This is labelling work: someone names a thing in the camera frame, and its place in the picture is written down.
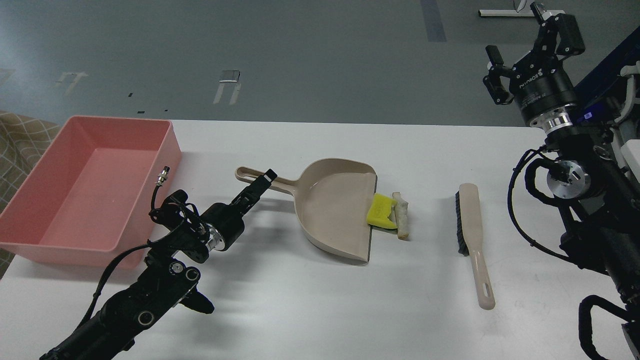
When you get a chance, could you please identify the beige hand brush black bristles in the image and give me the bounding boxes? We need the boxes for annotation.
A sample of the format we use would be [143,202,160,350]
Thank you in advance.
[455,182,496,311]

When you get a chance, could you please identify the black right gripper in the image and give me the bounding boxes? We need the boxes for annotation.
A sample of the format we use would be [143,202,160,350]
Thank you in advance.
[482,2,586,126]

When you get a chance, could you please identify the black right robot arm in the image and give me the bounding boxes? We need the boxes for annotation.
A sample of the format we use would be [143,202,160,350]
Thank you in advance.
[483,1,639,360]

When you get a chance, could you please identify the white floor stand base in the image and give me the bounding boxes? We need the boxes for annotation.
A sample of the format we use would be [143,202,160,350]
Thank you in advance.
[477,0,534,18]

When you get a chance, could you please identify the pink plastic bin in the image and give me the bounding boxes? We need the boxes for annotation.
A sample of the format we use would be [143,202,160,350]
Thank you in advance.
[0,116,182,267]

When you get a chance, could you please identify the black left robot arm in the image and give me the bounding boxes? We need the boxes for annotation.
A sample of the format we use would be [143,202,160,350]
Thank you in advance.
[41,167,277,360]

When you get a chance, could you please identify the white chair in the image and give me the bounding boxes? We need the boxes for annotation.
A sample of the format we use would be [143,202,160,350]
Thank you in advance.
[611,61,640,182]

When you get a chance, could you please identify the yellow green sponge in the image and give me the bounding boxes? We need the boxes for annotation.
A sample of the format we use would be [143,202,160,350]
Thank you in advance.
[366,193,398,230]

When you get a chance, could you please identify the beige checkered fabric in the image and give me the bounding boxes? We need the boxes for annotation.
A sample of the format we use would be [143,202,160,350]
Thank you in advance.
[0,110,62,211]

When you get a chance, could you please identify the beige plastic dustpan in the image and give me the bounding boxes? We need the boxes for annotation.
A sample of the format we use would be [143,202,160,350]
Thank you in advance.
[235,158,378,263]

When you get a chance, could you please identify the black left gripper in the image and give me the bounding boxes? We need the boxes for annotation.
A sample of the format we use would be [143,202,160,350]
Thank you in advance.
[200,169,278,252]

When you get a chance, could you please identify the white bread slice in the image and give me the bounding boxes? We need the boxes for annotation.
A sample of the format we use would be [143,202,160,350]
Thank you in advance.
[391,192,410,240]

